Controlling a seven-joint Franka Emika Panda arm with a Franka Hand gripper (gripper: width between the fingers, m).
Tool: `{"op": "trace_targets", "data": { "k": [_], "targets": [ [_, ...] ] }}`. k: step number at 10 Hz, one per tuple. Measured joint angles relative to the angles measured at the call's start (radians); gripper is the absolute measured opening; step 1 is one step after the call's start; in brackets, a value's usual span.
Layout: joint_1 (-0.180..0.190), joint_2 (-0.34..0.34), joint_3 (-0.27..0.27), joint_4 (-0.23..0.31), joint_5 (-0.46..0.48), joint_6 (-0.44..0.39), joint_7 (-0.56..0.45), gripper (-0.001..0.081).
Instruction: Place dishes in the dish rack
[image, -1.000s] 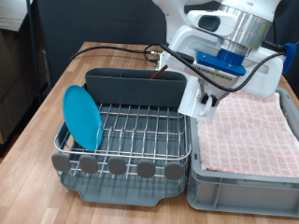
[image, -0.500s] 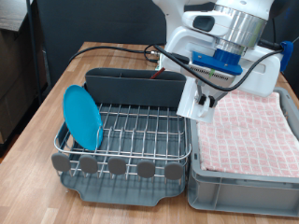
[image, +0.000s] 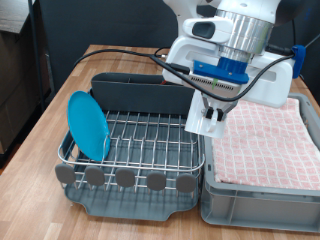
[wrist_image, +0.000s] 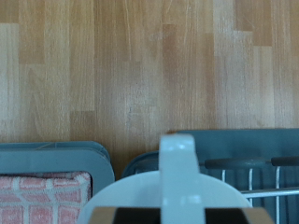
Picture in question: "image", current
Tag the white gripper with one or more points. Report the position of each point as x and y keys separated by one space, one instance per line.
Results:
x=270 y=85

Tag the blue plastic plate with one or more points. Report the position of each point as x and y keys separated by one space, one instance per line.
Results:
x=87 y=126

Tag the pink checked cloth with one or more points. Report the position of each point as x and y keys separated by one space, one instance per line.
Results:
x=266 y=146

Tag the dark grey utensil holder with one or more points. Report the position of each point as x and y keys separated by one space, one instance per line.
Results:
x=133 y=95

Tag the grey plastic crate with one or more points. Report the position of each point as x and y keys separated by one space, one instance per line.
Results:
x=260 y=210

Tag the grey plastic drain tray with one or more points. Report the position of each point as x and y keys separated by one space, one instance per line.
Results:
x=133 y=205

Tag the black metal stand pole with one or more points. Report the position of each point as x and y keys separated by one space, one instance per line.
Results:
x=36 y=50

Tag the brown cabinet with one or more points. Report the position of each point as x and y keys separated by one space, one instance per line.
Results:
x=13 y=83

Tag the wrist camera on blue mount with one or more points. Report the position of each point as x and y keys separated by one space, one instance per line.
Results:
x=226 y=75

